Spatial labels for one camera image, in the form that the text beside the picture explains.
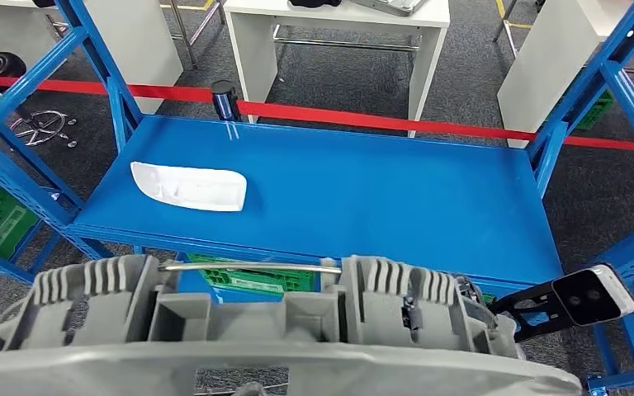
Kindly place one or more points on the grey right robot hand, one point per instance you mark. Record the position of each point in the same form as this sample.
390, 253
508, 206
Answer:
475, 306

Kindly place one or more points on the silver grey wheel hubcap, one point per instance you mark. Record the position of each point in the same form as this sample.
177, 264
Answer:
273, 371

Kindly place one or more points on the red barrier belt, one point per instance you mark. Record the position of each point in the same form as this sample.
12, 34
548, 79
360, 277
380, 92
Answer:
350, 117

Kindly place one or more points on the white table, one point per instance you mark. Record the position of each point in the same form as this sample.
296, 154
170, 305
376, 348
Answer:
546, 60
136, 43
262, 13

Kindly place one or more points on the white plastic mirror cover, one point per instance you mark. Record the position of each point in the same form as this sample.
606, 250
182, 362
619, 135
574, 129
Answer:
191, 187

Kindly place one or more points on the grey metal tray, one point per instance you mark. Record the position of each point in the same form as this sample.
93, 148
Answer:
393, 5

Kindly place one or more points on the black object on table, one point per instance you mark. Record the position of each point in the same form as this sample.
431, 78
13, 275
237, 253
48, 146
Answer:
314, 2

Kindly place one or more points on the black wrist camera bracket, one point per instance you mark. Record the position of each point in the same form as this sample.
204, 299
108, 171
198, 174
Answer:
530, 311

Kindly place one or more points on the black barrier post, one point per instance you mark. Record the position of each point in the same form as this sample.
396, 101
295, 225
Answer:
224, 101

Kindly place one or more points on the chrome table leg frame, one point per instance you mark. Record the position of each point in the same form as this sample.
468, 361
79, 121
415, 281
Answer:
183, 33

